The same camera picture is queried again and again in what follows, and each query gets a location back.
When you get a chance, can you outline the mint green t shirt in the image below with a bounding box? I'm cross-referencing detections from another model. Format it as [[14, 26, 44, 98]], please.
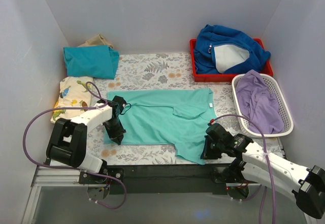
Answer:
[[107, 88, 216, 165]]

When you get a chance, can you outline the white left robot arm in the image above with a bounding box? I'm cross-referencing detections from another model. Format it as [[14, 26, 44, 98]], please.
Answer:
[[46, 96, 127, 183]]

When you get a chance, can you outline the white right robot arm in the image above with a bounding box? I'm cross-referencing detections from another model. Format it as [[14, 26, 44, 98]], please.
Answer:
[[115, 122, 324, 219]]

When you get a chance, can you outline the white perforated basket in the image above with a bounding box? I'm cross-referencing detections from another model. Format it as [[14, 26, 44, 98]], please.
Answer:
[[232, 74, 294, 138]]

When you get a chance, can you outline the dinosaur print folded garment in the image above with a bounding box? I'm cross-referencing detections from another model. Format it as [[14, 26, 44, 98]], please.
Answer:
[[51, 76, 93, 123]]

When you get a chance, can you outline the lavender purple t shirt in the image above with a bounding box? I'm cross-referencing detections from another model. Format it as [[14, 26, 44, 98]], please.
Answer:
[[235, 70, 284, 134]]

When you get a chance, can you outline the floral patterned table mat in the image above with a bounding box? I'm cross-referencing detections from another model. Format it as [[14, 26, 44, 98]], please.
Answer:
[[50, 53, 285, 167]]

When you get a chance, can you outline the teal folded t shirt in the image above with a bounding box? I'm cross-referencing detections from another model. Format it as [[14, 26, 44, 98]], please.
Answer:
[[63, 45, 120, 79]]

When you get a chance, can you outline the beige folded garment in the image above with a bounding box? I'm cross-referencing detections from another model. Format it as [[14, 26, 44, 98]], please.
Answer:
[[78, 34, 114, 48]]

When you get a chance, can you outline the blue fleece jacket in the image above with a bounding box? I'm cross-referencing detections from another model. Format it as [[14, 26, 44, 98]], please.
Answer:
[[193, 24, 271, 74]]

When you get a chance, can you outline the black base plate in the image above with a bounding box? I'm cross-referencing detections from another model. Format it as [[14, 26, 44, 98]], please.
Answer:
[[78, 164, 252, 199]]

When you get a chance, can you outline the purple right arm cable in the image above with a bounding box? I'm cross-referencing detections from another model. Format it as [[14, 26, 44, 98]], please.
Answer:
[[209, 114, 277, 224]]

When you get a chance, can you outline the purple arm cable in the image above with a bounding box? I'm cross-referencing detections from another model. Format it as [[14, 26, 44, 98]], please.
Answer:
[[22, 81, 127, 209], [209, 114, 277, 224]]

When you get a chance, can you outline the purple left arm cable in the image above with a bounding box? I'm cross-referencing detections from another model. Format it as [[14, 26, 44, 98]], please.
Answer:
[[22, 81, 127, 209]]

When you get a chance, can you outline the aluminium frame rail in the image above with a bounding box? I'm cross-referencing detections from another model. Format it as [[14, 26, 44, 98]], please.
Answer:
[[21, 165, 318, 224]]

